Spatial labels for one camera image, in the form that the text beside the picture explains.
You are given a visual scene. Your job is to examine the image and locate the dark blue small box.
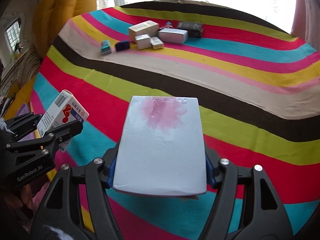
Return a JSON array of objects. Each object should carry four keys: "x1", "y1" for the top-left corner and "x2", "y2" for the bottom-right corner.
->
[{"x1": 115, "y1": 41, "x2": 130, "y2": 52}]

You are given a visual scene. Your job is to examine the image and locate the person's left hand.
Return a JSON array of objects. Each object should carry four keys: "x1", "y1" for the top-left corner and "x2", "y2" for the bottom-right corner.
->
[{"x1": 1, "y1": 181, "x2": 50, "y2": 221}]

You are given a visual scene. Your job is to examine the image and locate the striped colourful cloth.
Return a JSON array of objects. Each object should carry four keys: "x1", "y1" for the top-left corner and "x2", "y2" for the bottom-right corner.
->
[{"x1": 31, "y1": 1, "x2": 319, "y2": 239}]

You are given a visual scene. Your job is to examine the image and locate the teal small box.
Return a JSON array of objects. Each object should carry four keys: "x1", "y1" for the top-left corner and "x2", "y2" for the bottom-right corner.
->
[{"x1": 100, "y1": 40, "x2": 112, "y2": 55}]

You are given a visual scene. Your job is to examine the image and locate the window with grille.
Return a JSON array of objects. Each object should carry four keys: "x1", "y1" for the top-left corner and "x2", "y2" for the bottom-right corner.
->
[{"x1": 5, "y1": 18, "x2": 21, "y2": 52}]

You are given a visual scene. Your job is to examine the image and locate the small silver box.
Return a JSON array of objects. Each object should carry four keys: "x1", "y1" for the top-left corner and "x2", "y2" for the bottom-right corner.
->
[{"x1": 135, "y1": 34, "x2": 152, "y2": 50}]

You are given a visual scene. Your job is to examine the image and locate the white silver long box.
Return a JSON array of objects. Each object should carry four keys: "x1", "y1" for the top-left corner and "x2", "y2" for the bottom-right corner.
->
[{"x1": 158, "y1": 28, "x2": 188, "y2": 44}]

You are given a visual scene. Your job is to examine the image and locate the small white dental box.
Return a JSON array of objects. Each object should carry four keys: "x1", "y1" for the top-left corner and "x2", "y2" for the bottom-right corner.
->
[{"x1": 150, "y1": 37, "x2": 164, "y2": 50}]

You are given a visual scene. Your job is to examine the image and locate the long white medicine box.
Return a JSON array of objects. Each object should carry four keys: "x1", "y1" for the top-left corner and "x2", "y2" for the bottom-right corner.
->
[{"x1": 37, "y1": 89, "x2": 89, "y2": 137}]

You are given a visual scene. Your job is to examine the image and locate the pink curtain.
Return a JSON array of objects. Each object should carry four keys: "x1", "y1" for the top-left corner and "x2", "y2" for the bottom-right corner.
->
[{"x1": 291, "y1": 0, "x2": 319, "y2": 51}]

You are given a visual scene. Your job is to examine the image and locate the beige tall box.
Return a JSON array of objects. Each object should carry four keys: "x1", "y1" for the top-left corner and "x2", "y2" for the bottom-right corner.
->
[{"x1": 128, "y1": 20, "x2": 159, "y2": 43}]

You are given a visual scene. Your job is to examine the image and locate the yellow sofa cushion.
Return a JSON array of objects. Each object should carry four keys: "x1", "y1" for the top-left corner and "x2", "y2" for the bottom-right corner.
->
[{"x1": 32, "y1": 0, "x2": 97, "y2": 58}]

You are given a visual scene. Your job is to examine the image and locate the black printed box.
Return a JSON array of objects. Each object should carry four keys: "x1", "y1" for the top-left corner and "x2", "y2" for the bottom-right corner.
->
[{"x1": 176, "y1": 22, "x2": 203, "y2": 38}]

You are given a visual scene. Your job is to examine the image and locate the red toy car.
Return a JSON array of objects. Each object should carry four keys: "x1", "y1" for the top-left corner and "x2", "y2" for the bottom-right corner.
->
[{"x1": 159, "y1": 22, "x2": 173, "y2": 30}]

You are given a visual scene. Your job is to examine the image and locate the large white pink-stained box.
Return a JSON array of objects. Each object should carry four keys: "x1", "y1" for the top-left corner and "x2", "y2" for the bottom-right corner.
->
[{"x1": 112, "y1": 96, "x2": 207, "y2": 197}]

